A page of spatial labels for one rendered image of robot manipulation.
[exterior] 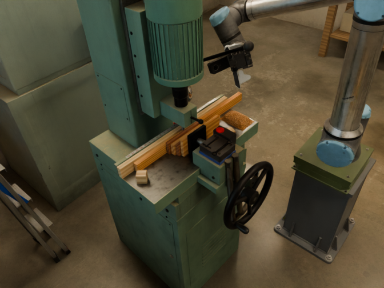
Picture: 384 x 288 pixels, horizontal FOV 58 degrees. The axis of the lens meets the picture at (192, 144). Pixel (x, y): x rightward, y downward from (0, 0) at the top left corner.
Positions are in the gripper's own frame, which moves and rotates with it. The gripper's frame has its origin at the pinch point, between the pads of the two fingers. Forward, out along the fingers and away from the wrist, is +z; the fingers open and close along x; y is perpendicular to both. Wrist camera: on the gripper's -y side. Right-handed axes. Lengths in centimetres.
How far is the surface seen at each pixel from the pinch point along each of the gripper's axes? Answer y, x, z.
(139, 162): -40.7, 19.9, 12.0
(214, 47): -36, 36, -290
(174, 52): -14.3, -13.2, 12.0
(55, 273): -130, 84, -14
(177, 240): -41, 60, 10
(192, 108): -18.1, 9.8, -0.9
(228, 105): -8.4, 21.4, -27.1
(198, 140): -19.6, 21.9, 1.4
